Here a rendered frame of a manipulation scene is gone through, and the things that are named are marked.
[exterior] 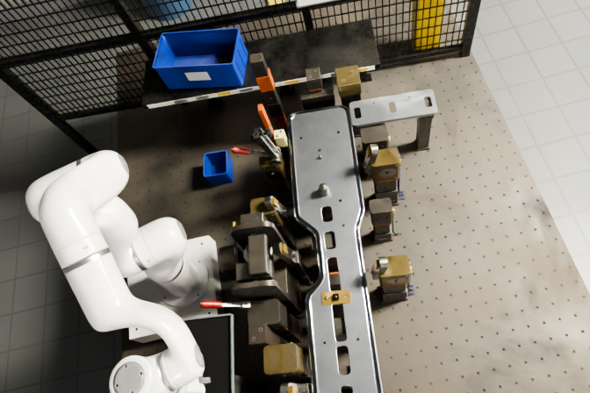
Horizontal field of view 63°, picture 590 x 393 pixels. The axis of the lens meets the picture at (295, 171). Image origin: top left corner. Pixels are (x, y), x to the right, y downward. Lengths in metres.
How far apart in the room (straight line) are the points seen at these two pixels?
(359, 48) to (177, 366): 1.26
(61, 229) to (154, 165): 1.22
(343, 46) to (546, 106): 1.49
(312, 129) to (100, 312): 0.98
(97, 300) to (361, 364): 0.75
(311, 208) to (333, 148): 0.23
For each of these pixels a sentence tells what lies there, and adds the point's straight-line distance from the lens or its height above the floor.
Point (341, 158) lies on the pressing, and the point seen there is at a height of 1.00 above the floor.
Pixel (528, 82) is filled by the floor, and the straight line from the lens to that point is 3.08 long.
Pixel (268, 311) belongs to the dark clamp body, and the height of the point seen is 1.08.
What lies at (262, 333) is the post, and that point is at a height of 1.10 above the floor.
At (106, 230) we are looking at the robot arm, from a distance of 1.27.
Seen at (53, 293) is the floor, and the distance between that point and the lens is 3.07.
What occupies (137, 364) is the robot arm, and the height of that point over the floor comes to 1.54.
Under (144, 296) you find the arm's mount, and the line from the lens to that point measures 1.86.
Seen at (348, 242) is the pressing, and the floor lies 1.00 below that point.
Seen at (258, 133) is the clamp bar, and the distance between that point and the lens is 1.46.
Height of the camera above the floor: 2.41
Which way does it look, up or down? 62 degrees down
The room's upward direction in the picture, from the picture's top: 22 degrees counter-clockwise
